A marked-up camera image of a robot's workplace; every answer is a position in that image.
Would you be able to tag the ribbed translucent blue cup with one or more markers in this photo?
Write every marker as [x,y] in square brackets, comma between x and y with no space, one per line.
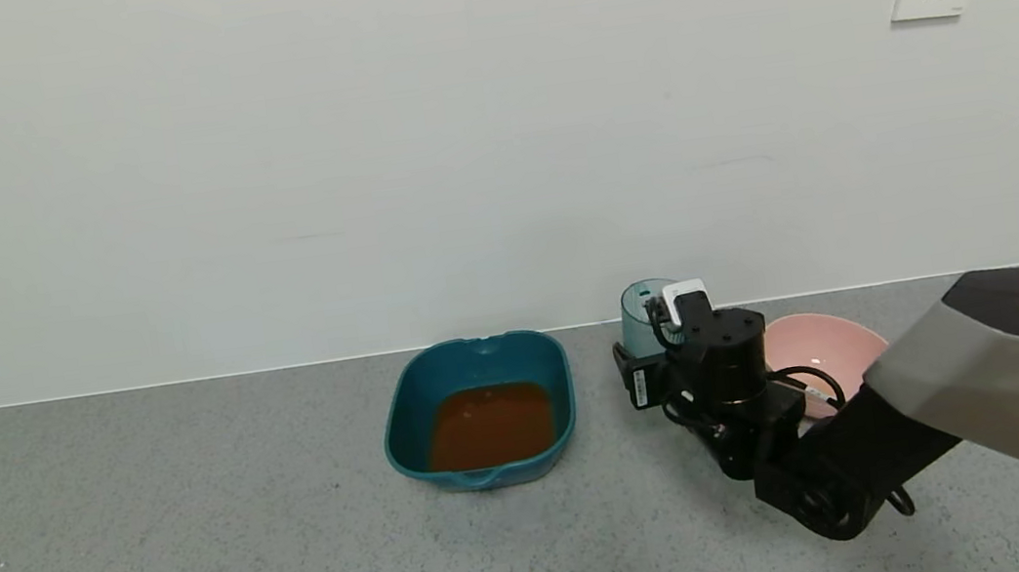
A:
[640,318]

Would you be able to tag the orange brown liquid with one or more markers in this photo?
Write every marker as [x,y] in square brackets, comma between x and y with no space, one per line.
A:
[489,427]

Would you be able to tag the teal square plastic basin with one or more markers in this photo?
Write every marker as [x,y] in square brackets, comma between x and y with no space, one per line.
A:
[409,417]

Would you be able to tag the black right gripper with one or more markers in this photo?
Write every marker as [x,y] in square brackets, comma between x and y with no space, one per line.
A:
[637,385]

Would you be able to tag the pink round bowl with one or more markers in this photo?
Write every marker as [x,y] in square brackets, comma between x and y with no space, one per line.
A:
[824,353]

